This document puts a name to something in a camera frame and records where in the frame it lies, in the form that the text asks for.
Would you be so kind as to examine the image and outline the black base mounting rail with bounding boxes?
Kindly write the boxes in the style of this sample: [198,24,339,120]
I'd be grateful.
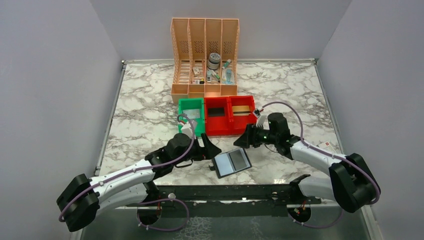
[140,184,322,205]

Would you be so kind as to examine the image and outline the blue packaged item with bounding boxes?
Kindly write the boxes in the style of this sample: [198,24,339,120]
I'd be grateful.
[221,68,234,85]

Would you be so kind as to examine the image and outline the black card in red bin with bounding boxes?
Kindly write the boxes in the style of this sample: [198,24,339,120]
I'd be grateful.
[207,107,226,118]

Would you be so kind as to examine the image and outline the silver card in green bin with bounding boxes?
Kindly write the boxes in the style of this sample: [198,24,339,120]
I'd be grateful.
[182,109,201,120]

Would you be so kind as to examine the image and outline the green capped tube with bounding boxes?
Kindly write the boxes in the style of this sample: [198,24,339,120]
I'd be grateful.
[221,59,232,70]

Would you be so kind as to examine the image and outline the small white bottle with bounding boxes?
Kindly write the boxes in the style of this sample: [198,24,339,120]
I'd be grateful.
[206,71,212,83]

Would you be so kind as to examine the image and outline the peach desk file organizer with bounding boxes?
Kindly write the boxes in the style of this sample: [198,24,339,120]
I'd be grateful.
[170,17,240,105]

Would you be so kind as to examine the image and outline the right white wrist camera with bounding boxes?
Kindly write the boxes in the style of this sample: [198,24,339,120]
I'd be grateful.
[252,108,266,127]

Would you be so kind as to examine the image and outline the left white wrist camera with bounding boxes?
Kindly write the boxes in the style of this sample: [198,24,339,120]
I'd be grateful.
[179,120,197,139]

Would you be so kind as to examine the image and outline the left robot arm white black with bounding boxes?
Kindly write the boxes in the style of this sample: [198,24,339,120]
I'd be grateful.
[56,133,222,232]

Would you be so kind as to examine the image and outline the gold credit card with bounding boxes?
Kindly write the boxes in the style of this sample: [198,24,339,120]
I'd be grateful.
[232,105,252,116]

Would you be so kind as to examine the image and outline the small white box red label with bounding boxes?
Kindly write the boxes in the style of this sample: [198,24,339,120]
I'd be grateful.
[318,141,336,153]

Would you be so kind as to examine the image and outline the red plastic bin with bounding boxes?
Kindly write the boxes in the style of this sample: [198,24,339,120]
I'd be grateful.
[204,97,231,136]
[229,95,257,135]

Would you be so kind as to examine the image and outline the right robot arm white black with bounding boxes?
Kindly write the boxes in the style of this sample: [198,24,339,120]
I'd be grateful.
[234,112,381,213]

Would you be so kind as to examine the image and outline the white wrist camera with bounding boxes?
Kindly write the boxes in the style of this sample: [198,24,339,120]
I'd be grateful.
[252,108,266,127]
[179,120,197,139]

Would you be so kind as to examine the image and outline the black card holder wallet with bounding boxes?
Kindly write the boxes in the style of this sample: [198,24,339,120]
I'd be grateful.
[208,148,252,179]

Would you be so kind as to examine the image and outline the green plastic bin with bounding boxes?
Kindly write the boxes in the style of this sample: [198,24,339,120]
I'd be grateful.
[178,98,206,137]

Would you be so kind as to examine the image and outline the small white box in organizer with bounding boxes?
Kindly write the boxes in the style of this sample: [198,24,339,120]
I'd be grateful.
[192,66,201,76]

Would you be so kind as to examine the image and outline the round grey tin jar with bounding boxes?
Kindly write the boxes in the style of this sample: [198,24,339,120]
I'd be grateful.
[206,52,221,70]

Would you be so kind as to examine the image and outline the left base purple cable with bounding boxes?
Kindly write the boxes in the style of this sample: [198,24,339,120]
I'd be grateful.
[136,198,190,232]

